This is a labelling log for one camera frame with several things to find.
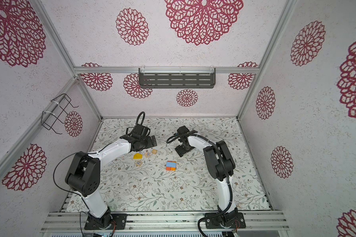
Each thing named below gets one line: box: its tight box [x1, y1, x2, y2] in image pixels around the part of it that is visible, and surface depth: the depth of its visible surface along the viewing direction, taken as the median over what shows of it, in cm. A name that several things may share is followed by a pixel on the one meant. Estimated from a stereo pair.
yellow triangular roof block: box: [133, 153, 143, 159], surface depth 99 cm
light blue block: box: [166, 161, 177, 168], surface depth 97 cm
